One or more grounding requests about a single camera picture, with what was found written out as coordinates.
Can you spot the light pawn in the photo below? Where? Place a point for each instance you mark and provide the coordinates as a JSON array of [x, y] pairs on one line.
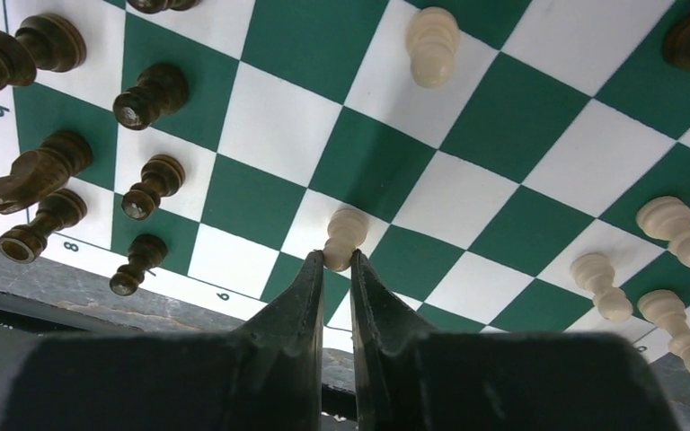
[[347, 230]]

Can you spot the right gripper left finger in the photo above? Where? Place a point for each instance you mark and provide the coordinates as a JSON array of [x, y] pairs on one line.
[[265, 374]]

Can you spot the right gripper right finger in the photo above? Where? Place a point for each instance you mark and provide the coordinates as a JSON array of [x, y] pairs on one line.
[[412, 376]]

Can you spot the green white chess mat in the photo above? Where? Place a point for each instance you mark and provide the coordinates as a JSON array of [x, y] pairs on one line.
[[235, 131]]

